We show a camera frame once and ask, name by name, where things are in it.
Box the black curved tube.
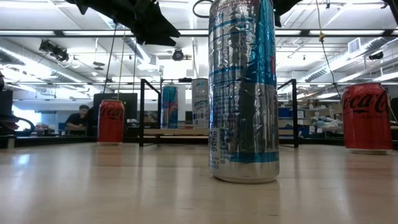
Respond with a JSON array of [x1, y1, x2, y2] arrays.
[[0, 114, 37, 138]]

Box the white Celsius can blue print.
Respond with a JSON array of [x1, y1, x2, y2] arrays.
[[191, 78, 210, 130]]

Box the black monitor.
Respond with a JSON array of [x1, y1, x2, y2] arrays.
[[92, 92, 138, 138]]

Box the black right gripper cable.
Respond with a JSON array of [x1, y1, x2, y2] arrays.
[[192, 0, 215, 19]]

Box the round black ceiling camera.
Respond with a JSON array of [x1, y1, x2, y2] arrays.
[[172, 48, 185, 62]]

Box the black overhead frame beam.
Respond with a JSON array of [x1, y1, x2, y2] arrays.
[[0, 29, 398, 39]]

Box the person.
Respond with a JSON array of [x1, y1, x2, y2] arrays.
[[64, 104, 94, 136]]

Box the red Coca-Cola can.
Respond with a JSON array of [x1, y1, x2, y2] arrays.
[[96, 99, 125, 146], [341, 82, 394, 155]]

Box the black box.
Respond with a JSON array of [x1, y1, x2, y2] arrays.
[[0, 90, 13, 116]]

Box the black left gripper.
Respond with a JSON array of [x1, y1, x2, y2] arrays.
[[65, 0, 181, 47]]

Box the black hanging cable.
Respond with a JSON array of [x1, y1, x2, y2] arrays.
[[132, 37, 139, 94], [103, 21, 118, 94]]

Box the black cable yellow knot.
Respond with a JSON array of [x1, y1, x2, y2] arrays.
[[315, 0, 338, 91]]

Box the black aluminium table frame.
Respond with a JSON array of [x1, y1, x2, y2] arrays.
[[0, 135, 398, 149]]

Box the blue silver Red Bull can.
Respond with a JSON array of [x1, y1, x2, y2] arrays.
[[161, 85, 179, 129], [208, 0, 280, 184]]

